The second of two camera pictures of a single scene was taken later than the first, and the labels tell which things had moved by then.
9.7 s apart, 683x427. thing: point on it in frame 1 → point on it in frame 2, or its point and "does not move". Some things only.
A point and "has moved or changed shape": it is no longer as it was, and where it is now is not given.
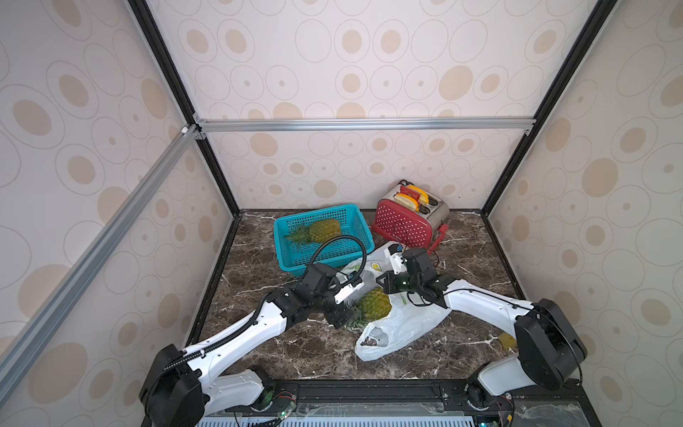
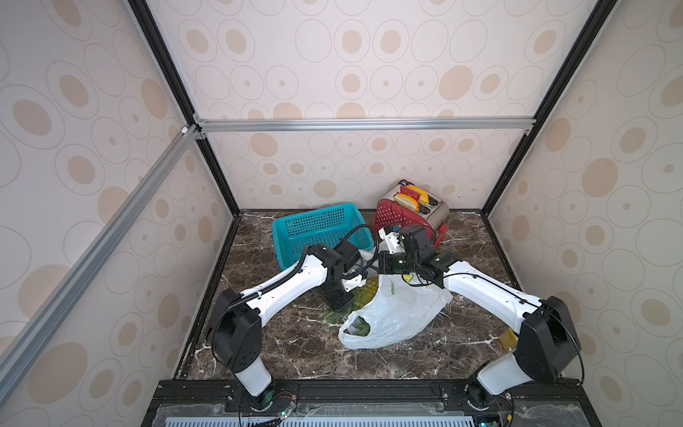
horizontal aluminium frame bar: [362, 124] does not move
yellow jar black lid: [507, 341] does not move
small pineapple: [317, 232] → [361, 296]
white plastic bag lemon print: [408, 318] has moved or changed shape
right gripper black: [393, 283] → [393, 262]
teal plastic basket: [333, 236] does not move
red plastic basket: [409, 217] does not move
